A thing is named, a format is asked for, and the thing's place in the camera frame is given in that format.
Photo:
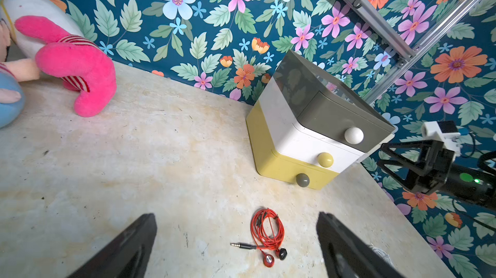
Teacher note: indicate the blue pig plush toy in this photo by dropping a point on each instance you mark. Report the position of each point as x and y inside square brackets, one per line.
[12, 73]

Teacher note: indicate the pink white plush toy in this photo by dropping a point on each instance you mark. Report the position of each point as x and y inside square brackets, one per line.
[53, 44]

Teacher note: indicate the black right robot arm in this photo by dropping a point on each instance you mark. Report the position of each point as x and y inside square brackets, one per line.
[471, 186]

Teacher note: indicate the red wired earphones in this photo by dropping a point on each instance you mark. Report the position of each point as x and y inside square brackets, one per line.
[268, 234]

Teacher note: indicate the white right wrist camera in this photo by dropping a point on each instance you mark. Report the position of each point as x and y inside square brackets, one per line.
[445, 132]

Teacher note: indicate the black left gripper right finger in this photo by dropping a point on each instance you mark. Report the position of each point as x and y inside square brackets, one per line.
[345, 255]

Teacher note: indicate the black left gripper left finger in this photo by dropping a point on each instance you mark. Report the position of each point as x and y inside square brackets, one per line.
[127, 255]

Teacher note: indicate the three-drawer mini cabinet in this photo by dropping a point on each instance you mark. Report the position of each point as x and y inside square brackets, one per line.
[285, 150]

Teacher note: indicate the white earphones right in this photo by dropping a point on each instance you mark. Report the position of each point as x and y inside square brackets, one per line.
[382, 254]

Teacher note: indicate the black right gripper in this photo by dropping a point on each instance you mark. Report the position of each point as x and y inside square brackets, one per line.
[418, 166]

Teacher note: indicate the grey top drawer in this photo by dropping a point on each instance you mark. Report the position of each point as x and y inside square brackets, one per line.
[333, 116]

